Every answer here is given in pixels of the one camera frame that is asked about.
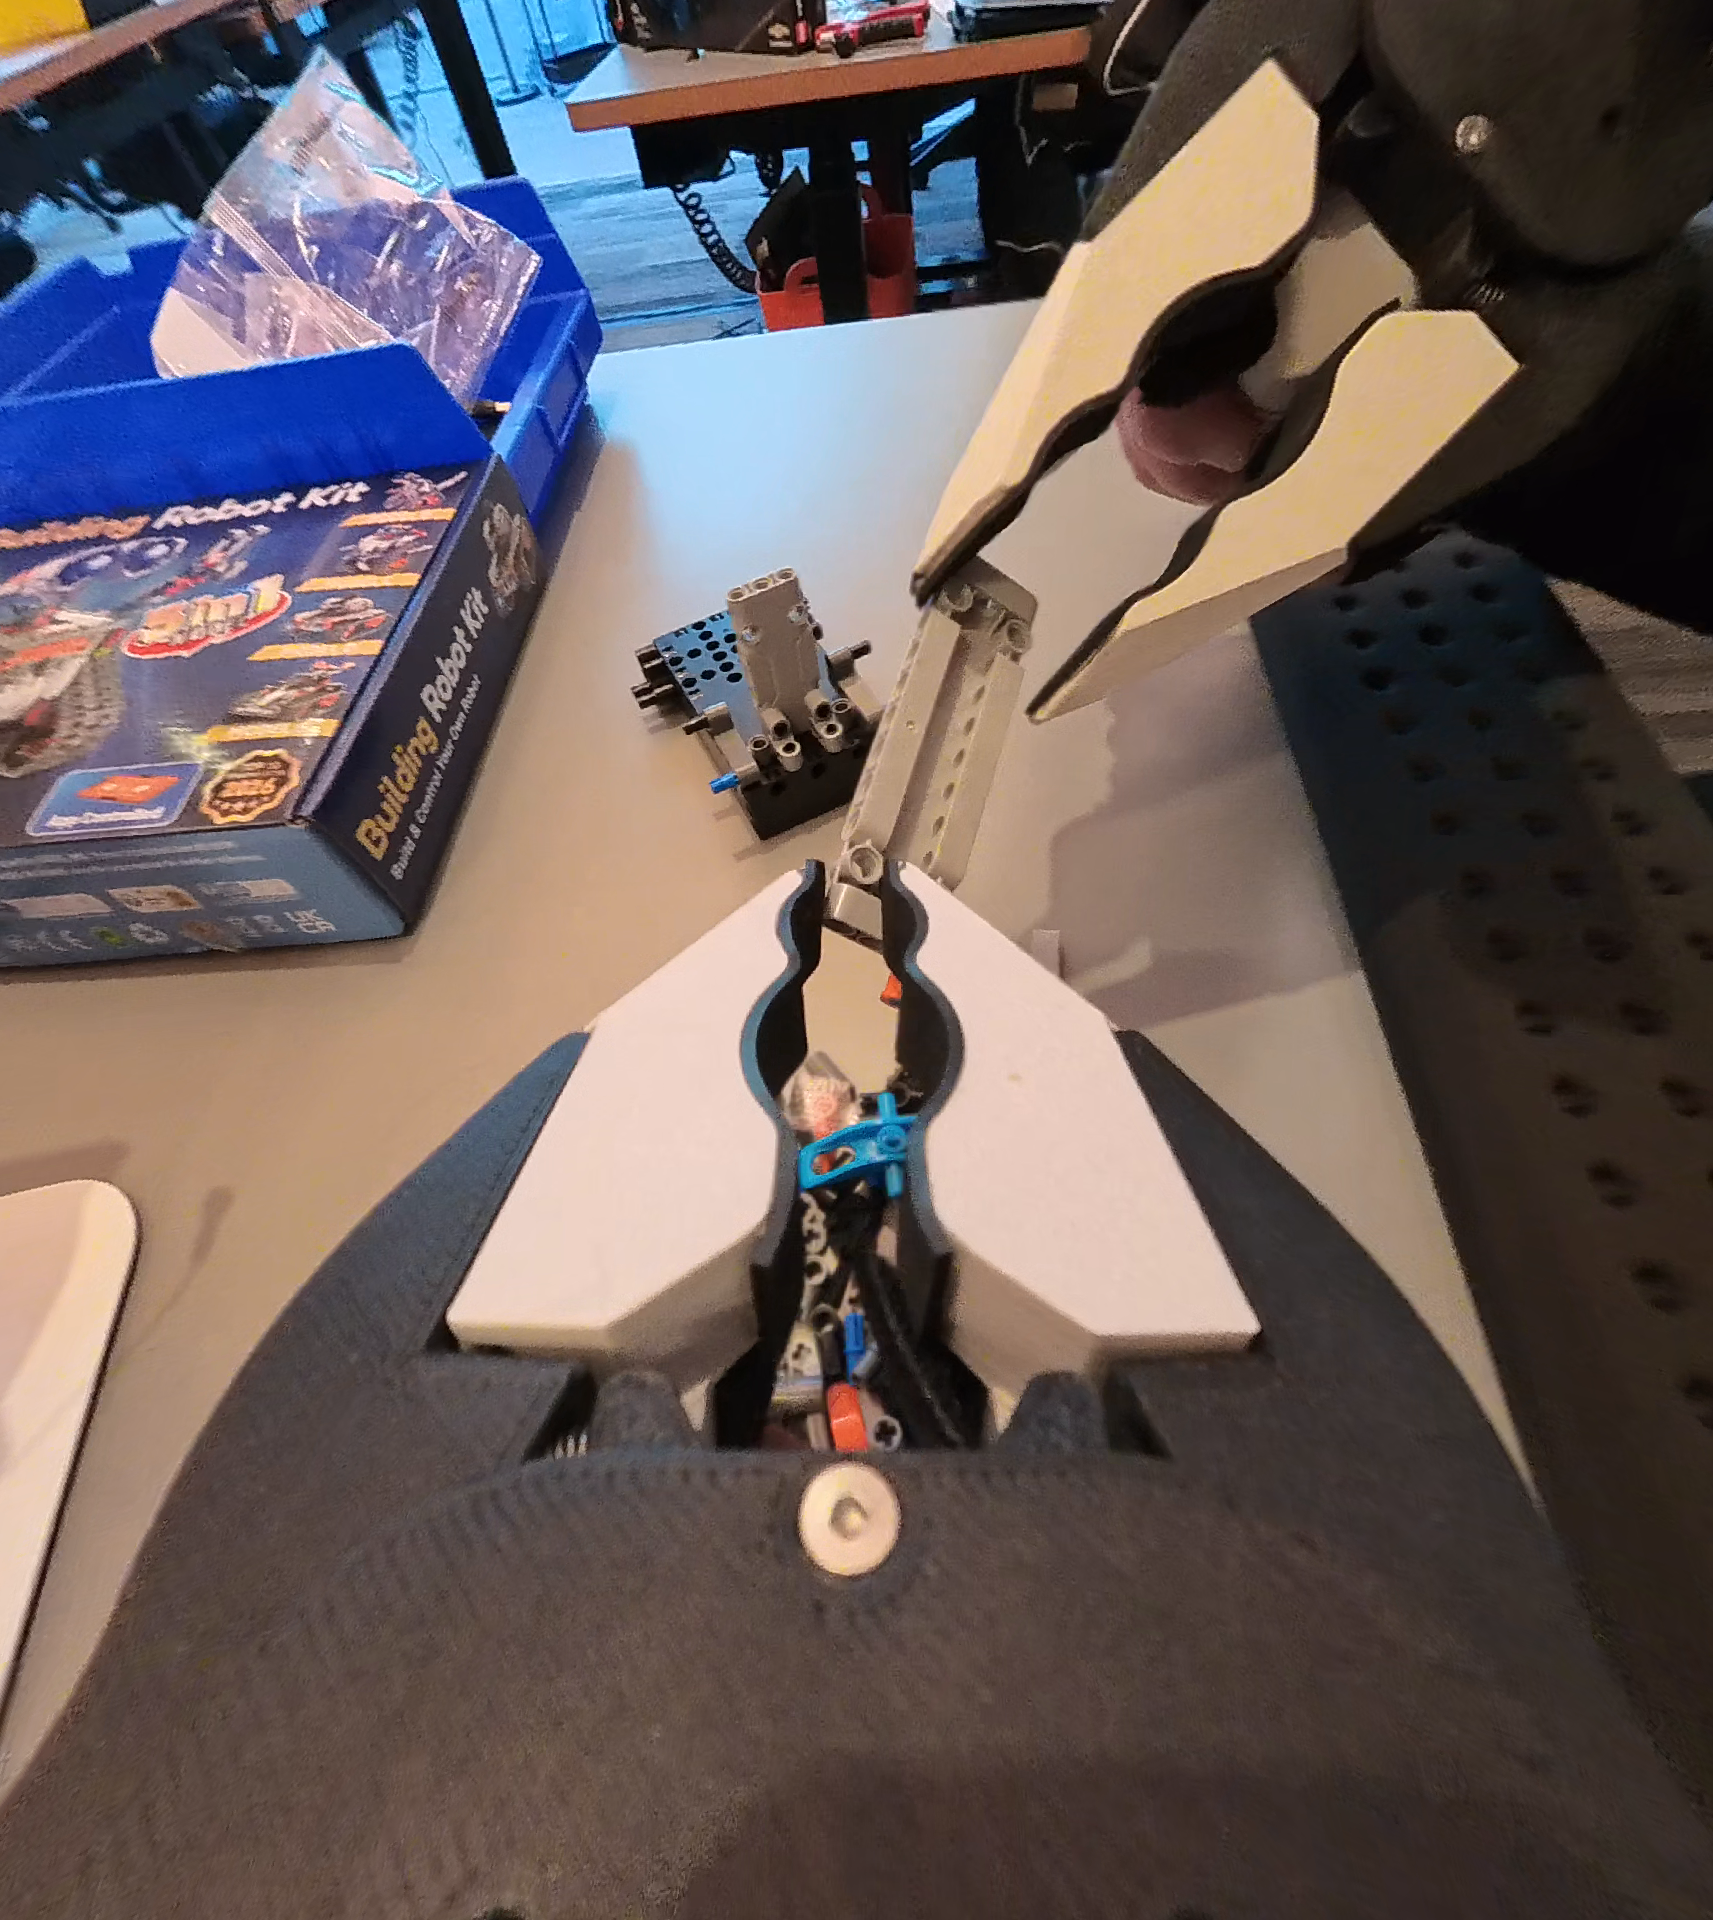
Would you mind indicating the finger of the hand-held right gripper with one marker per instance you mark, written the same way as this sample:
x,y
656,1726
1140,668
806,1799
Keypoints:
x,y
1367,437
1157,256

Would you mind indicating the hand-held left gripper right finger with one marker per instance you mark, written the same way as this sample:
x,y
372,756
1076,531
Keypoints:
x,y
1082,1201

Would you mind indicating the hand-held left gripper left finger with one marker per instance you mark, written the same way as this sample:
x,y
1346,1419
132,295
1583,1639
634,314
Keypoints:
x,y
632,1201

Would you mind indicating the turquoise connector piece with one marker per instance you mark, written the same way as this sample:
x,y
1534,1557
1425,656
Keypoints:
x,y
851,1140

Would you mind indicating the grey perforated beam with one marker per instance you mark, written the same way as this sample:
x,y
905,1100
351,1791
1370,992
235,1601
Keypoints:
x,y
932,736

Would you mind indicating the person's right forearm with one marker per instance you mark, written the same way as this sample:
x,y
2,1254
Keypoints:
x,y
1697,450

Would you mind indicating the person's right hand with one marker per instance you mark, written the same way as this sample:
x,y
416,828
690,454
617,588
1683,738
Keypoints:
x,y
1202,444

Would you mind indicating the long wooden office desk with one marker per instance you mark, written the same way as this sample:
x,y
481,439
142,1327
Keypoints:
x,y
827,76

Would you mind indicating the black perforated mat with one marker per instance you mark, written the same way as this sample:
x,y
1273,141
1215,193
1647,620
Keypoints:
x,y
1577,1140

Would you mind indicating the black perforated block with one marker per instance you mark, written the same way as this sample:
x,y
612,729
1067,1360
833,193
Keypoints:
x,y
766,706

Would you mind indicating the blue toy kit box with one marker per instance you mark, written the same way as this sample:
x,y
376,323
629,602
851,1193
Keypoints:
x,y
197,720

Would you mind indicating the clear plastic bag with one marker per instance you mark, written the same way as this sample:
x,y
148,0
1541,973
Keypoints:
x,y
346,225

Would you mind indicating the blue storage bin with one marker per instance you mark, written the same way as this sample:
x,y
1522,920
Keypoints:
x,y
76,390

